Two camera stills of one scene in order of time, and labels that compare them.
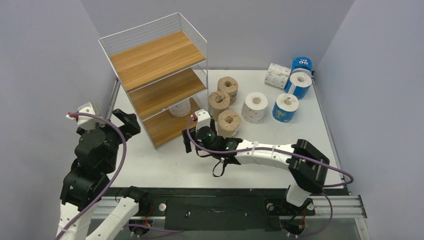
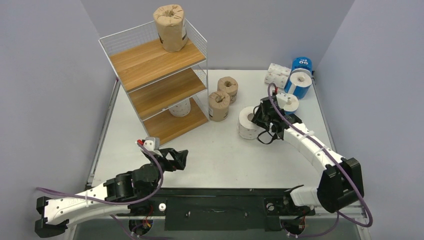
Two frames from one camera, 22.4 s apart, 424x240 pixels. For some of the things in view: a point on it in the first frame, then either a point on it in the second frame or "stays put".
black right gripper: x=188 y=139 to x=265 y=117
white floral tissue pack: x=277 y=75 stays put
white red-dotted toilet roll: x=181 y=109 stays put
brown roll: x=229 y=85 stays put
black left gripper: x=131 y=126 to x=178 y=163
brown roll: x=228 y=121 to x=171 y=27
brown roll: x=218 y=101 stays put
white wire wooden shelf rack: x=162 y=66 stays put
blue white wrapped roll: x=299 y=83 stays put
